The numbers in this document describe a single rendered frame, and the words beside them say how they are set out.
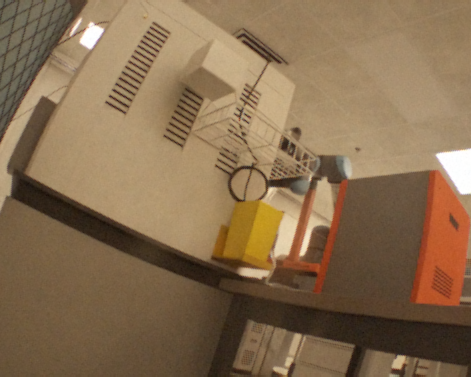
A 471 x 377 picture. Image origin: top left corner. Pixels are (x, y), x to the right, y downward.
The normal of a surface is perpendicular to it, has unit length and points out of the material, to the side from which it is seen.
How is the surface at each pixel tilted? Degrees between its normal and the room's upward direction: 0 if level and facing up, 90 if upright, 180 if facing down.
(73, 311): 90
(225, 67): 90
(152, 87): 90
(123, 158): 90
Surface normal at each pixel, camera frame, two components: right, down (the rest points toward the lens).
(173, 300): 0.63, -0.07
